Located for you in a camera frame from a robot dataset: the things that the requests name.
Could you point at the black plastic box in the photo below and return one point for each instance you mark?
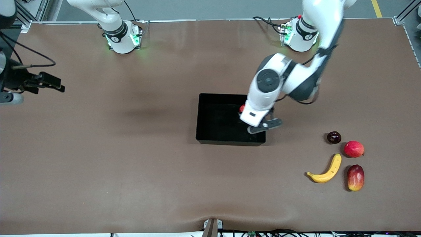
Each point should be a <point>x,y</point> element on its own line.
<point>217,121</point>

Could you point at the grey metal table bracket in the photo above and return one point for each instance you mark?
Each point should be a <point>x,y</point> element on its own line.
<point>212,228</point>

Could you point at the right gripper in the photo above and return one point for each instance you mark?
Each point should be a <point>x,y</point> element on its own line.
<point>15,80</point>

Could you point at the round red peach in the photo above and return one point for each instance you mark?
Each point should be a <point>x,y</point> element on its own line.
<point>354,149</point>

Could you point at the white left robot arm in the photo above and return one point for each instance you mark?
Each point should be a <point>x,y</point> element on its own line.
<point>324,13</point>

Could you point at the red yellow mango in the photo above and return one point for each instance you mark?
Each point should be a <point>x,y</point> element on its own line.
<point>356,177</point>

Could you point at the aluminium frame profile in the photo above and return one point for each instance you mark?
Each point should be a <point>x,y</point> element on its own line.
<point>406,11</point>
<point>41,10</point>

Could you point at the small green circuit board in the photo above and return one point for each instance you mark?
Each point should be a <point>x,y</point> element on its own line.
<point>252,234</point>

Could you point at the yellow banana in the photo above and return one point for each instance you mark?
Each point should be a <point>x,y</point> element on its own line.
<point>329,174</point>

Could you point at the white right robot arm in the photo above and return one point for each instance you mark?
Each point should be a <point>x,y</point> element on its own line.
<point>121,42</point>

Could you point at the red yellow apple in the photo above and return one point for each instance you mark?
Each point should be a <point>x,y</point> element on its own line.
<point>242,108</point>

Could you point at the dark purple plum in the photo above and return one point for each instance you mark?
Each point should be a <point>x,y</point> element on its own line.
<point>334,137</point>

